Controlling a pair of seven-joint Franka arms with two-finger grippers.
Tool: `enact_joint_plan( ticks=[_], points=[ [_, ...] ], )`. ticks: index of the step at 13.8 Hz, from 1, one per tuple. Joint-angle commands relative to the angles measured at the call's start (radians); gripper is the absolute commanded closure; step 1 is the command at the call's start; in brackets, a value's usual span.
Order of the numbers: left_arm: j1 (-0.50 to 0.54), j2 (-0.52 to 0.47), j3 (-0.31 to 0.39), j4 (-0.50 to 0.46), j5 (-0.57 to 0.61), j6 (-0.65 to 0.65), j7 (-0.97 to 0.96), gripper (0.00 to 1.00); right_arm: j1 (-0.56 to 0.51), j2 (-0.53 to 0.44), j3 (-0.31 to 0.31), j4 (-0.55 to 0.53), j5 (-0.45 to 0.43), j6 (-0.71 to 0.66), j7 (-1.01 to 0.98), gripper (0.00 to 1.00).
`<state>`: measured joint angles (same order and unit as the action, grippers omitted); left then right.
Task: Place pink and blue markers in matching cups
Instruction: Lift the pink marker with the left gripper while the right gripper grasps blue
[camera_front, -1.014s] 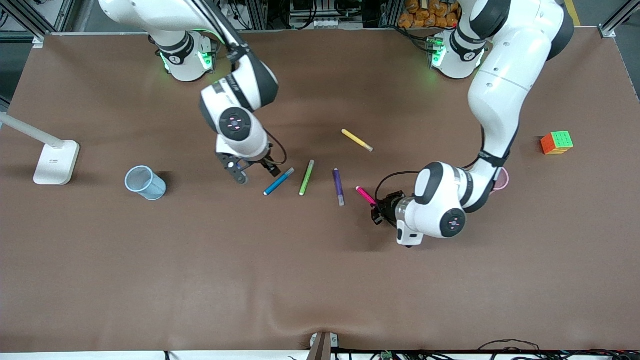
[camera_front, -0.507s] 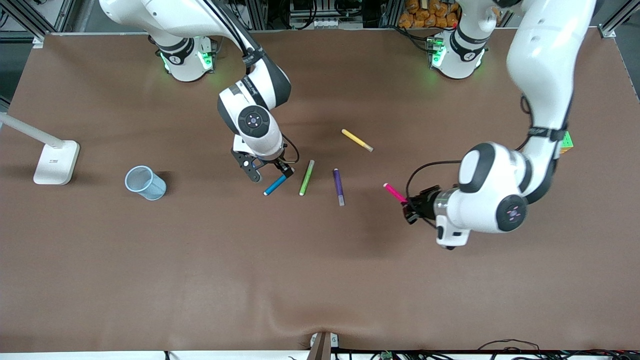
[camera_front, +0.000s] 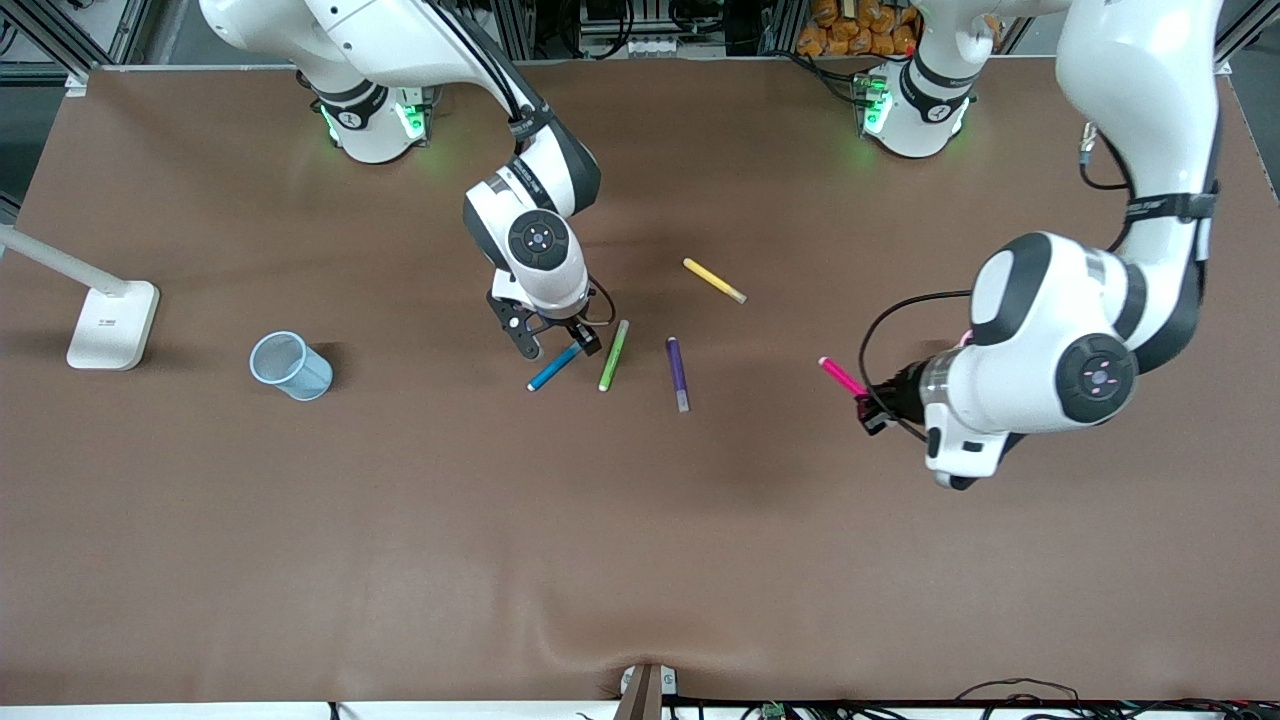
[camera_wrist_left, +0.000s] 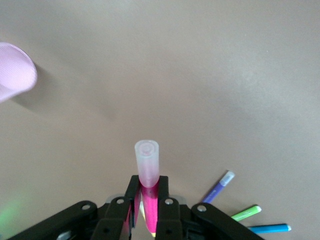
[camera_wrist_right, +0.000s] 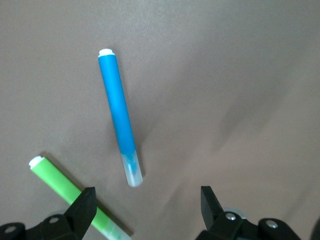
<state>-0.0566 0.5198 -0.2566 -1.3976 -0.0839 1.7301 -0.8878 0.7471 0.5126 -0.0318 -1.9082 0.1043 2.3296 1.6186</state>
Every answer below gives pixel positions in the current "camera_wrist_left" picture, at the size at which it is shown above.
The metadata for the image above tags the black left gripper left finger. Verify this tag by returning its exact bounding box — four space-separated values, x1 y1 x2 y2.
92 175 142 240

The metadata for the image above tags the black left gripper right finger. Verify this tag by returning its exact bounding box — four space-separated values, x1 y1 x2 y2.
156 176 185 240

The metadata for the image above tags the pink marker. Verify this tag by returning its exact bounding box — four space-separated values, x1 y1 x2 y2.
134 139 161 238

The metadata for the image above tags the blue marker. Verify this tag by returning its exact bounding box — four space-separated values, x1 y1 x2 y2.
247 223 292 235

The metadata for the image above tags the yellow marker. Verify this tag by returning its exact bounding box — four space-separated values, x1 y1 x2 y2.
139 199 157 238

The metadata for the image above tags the purple marker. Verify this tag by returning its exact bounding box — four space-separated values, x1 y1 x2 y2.
201 170 236 204

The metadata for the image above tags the green marker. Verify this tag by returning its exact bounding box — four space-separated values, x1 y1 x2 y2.
230 204 262 222

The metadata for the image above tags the pink cup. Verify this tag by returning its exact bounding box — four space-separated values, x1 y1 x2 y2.
0 41 39 104

